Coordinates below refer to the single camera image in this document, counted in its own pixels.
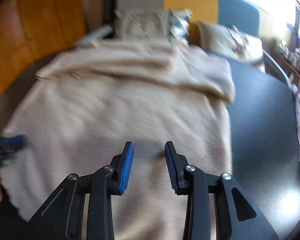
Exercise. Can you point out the deer print cushion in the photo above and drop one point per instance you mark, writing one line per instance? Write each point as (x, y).
(232, 43)

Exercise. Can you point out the tiger print cushion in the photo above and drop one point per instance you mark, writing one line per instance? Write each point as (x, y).
(154, 24)

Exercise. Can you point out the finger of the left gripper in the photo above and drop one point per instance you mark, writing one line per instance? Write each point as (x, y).
(13, 143)

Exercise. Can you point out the wooden side desk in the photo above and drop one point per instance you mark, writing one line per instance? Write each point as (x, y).
(288, 61)

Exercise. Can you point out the beige knit sweater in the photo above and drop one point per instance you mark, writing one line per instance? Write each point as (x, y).
(127, 104)

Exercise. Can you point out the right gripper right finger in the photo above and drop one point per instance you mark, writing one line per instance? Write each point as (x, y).
(236, 214)

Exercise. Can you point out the grey yellow blue sofa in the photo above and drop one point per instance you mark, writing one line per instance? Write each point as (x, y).
(243, 15)

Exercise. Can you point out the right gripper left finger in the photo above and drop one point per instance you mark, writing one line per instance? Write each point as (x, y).
(83, 199)

